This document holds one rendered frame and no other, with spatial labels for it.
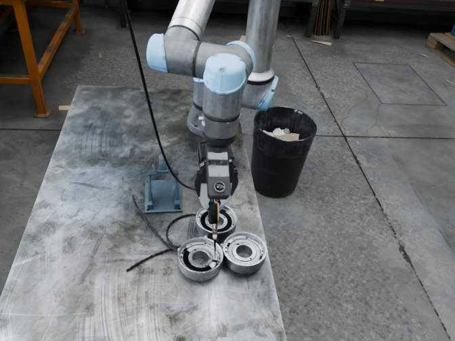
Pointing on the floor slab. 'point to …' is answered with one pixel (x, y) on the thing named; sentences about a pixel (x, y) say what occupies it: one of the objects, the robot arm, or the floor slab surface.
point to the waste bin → (279, 150)
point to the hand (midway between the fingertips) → (213, 207)
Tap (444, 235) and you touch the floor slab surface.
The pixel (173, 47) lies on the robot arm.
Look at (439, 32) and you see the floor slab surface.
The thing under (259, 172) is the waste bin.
